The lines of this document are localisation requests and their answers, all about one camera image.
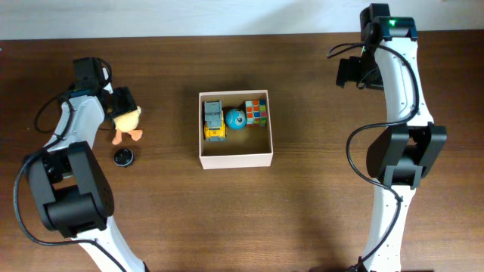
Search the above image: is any yellow plush duck toy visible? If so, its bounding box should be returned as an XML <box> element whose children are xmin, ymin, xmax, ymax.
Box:
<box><xmin>112</xmin><ymin>106</ymin><xmax>143</xmax><ymax>145</ymax></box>

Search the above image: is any black round knob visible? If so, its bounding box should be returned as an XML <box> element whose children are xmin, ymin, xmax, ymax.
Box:
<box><xmin>113</xmin><ymin>148</ymin><xmax>135</xmax><ymax>168</ymax></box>

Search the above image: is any multicoloured puzzle cube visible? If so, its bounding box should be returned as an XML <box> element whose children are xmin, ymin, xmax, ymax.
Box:
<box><xmin>245</xmin><ymin>99</ymin><xmax>268</xmax><ymax>127</ymax></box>

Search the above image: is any yellow grey toy dump truck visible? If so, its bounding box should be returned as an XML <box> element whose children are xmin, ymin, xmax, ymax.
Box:
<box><xmin>203</xmin><ymin>100</ymin><xmax>227</xmax><ymax>142</ymax></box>

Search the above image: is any blue number ten ball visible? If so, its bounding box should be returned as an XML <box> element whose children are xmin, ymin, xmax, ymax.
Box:
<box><xmin>225</xmin><ymin>109</ymin><xmax>247</xmax><ymax>130</ymax></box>

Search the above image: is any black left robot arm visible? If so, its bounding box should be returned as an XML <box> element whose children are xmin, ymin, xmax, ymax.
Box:
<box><xmin>18</xmin><ymin>57</ymin><xmax>147</xmax><ymax>271</ymax></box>

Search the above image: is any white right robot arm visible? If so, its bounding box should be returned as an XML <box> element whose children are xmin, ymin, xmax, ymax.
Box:
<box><xmin>327</xmin><ymin>3</ymin><xmax>447</xmax><ymax>271</ymax></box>

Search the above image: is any pink open box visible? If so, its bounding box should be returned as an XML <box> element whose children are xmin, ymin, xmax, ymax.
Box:
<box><xmin>198</xmin><ymin>90</ymin><xmax>274</xmax><ymax>170</ymax></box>

